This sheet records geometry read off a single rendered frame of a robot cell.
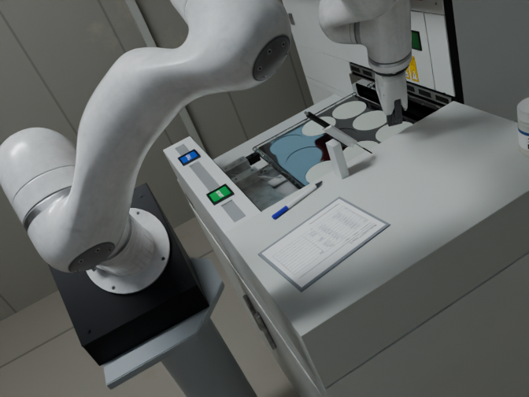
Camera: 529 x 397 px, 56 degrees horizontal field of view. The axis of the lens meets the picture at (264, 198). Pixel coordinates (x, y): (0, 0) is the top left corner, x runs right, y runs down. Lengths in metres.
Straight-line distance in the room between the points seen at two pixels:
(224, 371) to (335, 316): 0.59
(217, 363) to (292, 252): 0.48
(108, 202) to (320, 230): 0.43
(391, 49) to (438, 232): 0.35
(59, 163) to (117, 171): 0.11
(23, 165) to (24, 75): 1.85
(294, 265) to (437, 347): 0.32
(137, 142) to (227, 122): 2.17
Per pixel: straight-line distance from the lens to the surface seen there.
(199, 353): 1.27
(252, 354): 2.11
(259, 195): 1.29
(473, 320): 1.07
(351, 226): 0.95
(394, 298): 0.88
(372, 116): 1.43
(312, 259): 0.91
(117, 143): 0.67
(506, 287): 1.08
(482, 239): 0.95
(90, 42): 2.59
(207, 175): 1.32
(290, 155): 1.37
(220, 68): 0.55
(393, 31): 0.96
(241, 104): 2.82
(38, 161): 0.78
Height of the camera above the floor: 1.57
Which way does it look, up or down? 33 degrees down
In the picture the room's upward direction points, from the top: 23 degrees counter-clockwise
